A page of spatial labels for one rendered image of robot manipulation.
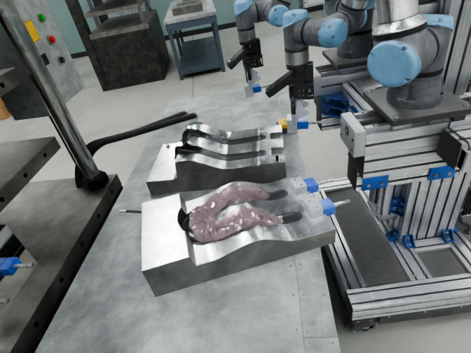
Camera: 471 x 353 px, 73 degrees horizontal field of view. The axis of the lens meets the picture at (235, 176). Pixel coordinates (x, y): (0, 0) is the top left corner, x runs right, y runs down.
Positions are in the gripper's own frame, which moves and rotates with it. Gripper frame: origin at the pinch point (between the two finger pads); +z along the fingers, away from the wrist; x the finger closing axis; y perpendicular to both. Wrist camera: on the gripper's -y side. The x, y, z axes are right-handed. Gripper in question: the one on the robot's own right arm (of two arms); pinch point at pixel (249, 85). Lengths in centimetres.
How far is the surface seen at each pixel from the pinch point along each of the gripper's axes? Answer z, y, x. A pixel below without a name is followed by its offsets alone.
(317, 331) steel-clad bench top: 15, -7, -110
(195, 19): 19, -15, 320
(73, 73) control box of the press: -20, -75, 5
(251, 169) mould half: 8, -11, -55
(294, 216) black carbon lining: 10, -3, -79
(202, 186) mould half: 13, -29, -51
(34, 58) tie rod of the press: -36, -70, -33
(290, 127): 1.9, 7.1, -43.1
